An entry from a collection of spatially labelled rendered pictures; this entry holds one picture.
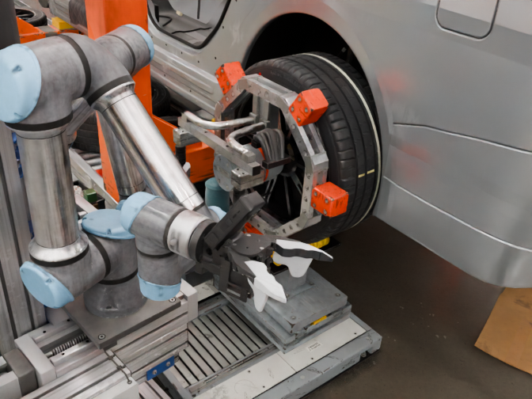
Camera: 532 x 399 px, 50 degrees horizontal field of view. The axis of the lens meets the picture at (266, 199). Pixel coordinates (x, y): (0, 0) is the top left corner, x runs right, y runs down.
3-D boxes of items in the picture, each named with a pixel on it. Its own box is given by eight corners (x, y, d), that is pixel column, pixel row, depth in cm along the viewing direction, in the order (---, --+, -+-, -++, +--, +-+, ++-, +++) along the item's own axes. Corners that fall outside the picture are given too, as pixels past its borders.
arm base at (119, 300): (104, 328, 130) (100, 294, 125) (72, 294, 139) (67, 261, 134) (160, 299, 140) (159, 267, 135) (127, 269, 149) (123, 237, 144)
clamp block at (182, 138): (203, 142, 197) (203, 127, 194) (180, 147, 192) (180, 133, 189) (195, 136, 200) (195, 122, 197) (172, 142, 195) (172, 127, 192)
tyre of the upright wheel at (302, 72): (351, 259, 222) (426, 129, 176) (305, 281, 209) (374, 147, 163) (256, 149, 253) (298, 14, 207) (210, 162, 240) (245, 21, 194)
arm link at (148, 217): (148, 221, 105) (146, 180, 101) (195, 242, 101) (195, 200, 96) (117, 241, 100) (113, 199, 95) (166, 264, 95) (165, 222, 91)
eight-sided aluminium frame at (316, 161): (317, 260, 197) (336, 111, 169) (302, 266, 193) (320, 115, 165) (226, 191, 232) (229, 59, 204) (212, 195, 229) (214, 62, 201)
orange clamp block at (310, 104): (317, 122, 179) (330, 105, 172) (297, 127, 175) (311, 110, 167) (305, 104, 181) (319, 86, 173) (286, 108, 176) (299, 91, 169)
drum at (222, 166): (284, 184, 200) (287, 146, 192) (234, 200, 188) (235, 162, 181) (260, 167, 209) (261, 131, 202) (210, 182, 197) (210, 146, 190)
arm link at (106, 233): (150, 260, 136) (147, 212, 129) (108, 290, 126) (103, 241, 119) (113, 243, 141) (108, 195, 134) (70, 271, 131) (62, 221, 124)
